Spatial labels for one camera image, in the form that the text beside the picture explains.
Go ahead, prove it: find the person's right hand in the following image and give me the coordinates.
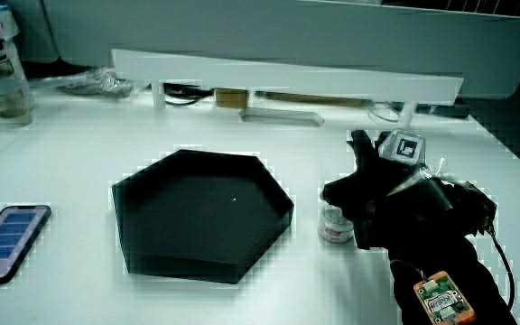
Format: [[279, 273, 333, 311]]
[[320, 128, 498, 251]]

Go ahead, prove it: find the person's right forearm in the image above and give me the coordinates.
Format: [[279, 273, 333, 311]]
[[388, 235, 519, 325]]

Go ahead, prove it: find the white desk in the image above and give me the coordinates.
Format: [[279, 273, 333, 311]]
[[0, 83, 520, 325]]

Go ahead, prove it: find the small round clear container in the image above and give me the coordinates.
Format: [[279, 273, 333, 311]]
[[317, 203, 356, 245]]

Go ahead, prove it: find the flat black device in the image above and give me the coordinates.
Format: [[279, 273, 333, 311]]
[[432, 103, 471, 120]]

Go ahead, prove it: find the long wooden strip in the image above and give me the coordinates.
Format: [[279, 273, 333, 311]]
[[264, 91, 366, 109]]

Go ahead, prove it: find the orange circuit board module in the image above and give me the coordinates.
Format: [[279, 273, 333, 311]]
[[413, 270, 478, 325]]

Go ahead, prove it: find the white monitor riser shelf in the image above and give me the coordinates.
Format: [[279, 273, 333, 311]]
[[110, 48, 465, 130]]

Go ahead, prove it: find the small wooden box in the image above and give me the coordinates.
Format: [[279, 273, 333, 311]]
[[214, 88, 250, 109]]

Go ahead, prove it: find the black hexagonal tray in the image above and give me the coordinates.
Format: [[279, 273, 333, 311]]
[[111, 149, 295, 285]]

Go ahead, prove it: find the large white panel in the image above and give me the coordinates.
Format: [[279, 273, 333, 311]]
[[42, 0, 520, 101]]

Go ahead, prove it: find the crumpled clear plastic bag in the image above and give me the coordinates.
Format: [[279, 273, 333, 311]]
[[55, 67, 137, 98]]

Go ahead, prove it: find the black smartphone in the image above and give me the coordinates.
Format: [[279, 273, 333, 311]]
[[0, 204, 52, 286]]

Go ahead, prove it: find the clear water bottle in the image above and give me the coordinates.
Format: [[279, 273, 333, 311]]
[[0, 38, 33, 126]]

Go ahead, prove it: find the white cable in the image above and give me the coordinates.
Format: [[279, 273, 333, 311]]
[[367, 102, 402, 125]]

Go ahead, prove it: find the thin black sensor cable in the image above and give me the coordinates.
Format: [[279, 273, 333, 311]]
[[487, 227, 516, 311]]

